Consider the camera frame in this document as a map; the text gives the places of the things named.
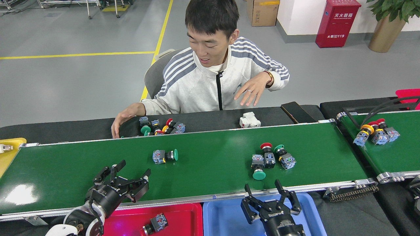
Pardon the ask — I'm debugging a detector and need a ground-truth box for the long green conveyor belt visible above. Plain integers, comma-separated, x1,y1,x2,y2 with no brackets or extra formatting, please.
0,119,379,221

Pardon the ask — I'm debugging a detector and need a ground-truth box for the large red plastic bin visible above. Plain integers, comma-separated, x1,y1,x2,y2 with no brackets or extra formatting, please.
102,203,203,236

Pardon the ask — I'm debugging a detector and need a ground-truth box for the grey office chair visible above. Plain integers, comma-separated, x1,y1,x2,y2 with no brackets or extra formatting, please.
144,49,184,99

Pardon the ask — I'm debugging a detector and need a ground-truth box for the black rectangular pad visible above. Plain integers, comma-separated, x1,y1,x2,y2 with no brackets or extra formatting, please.
281,101,317,124

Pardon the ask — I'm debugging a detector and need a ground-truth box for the white circuit breaker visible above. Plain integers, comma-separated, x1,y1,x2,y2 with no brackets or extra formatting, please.
239,111,262,129

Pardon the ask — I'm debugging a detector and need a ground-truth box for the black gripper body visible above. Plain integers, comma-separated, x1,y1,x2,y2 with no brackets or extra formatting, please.
259,210,305,236
86,184,127,218

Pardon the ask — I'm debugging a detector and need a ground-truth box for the black roller chain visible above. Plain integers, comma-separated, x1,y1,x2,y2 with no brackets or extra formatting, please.
328,184,379,203

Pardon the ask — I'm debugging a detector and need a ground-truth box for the yellow plastic tray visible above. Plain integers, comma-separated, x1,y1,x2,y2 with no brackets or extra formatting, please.
0,138,27,179

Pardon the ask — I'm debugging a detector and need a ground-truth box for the potted plant in golden pot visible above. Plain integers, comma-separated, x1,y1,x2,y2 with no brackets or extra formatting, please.
367,0,420,53

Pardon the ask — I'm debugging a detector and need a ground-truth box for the short green conveyor belt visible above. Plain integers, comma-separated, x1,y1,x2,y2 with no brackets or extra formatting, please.
336,110,420,184

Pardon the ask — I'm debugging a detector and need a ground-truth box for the person's left hand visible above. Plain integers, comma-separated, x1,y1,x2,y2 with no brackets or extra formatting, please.
233,71,273,107

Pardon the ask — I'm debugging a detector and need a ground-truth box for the red fire extinguisher cabinet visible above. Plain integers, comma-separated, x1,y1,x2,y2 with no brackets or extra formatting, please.
315,0,361,48

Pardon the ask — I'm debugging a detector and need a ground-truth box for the person's right hand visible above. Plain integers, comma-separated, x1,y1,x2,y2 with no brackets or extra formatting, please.
111,102,146,139

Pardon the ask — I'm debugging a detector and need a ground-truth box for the brown cardboard box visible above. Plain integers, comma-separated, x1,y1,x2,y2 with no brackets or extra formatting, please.
247,0,280,27

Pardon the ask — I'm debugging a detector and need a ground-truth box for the person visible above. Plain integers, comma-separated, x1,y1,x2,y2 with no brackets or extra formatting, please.
111,0,290,139

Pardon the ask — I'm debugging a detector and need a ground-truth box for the small red plastic bin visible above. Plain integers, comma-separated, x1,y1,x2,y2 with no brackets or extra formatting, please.
395,88,420,110

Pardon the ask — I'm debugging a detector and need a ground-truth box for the black cable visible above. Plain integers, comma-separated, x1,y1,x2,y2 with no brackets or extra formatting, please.
366,101,420,122
360,96,420,128

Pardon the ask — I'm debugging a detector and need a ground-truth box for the black metal bracket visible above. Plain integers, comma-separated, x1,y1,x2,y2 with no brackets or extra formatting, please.
343,108,362,128

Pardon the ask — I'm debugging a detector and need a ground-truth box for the white wheeled stand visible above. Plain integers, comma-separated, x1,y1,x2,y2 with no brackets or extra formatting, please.
38,0,133,19

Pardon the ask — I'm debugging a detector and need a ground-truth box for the blue plastic bin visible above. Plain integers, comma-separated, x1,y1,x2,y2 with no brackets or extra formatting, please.
203,192,327,236

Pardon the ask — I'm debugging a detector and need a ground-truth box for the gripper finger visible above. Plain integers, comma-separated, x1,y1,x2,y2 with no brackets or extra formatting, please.
274,179,302,215
93,160,127,187
120,168,152,203
241,184,273,225

